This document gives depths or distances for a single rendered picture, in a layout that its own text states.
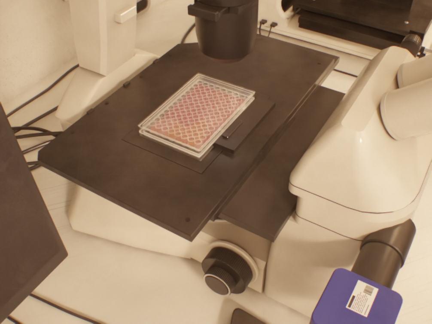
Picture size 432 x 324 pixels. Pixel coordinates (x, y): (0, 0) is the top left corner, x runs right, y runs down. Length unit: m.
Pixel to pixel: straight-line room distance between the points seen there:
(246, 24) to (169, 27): 0.73
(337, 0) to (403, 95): 0.72
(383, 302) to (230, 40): 0.29
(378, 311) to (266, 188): 0.18
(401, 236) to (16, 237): 0.35
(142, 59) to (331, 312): 0.46
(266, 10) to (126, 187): 0.76
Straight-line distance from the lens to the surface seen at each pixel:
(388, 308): 0.42
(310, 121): 0.61
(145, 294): 0.66
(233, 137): 0.54
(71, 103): 0.66
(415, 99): 0.43
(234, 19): 0.49
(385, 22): 1.07
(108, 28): 0.61
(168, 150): 0.53
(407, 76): 0.49
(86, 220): 0.71
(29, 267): 0.46
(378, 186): 0.44
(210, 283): 0.60
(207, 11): 0.48
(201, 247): 0.64
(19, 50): 1.04
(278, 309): 0.64
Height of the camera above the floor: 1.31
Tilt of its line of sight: 43 degrees down
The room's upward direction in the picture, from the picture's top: 1 degrees counter-clockwise
